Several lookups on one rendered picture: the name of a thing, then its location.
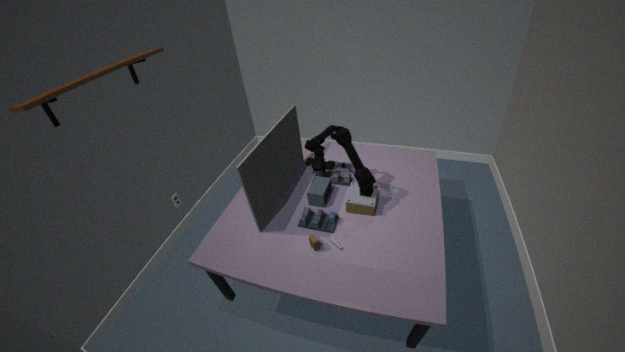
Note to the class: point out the grey flat panel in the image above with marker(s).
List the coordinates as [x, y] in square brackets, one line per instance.
[267, 171]

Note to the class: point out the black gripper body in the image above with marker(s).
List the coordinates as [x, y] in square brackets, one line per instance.
[327, 164]

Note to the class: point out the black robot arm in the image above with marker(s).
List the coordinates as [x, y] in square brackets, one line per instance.
[343, 137]

